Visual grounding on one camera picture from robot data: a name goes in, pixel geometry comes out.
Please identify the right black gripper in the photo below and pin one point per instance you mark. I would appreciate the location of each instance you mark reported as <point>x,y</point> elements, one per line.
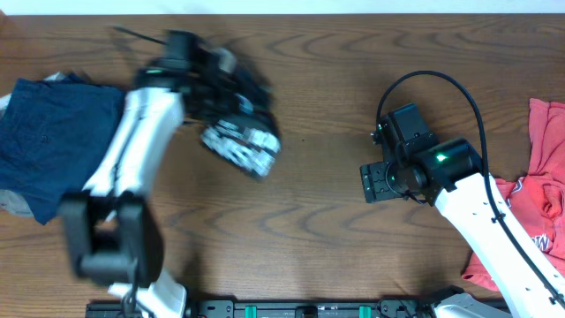
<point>376,183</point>

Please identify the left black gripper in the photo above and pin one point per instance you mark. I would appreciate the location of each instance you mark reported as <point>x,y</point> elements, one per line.
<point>251,118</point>

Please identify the black patterned jersey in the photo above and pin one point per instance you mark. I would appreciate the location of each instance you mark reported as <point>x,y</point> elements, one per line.
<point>244,132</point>

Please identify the red printed t-shirt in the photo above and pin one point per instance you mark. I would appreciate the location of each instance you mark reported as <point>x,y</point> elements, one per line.
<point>537,199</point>

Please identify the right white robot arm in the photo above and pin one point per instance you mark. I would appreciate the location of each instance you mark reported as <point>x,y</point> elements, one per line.
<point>450,177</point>

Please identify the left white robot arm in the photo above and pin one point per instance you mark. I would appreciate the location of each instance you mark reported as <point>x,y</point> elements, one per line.
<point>112,237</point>

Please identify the folded navy blue garment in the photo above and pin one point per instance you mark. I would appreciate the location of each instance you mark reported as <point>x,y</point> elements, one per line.
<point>54,135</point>

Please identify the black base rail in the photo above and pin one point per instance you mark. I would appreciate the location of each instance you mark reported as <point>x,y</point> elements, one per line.
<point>450,302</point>

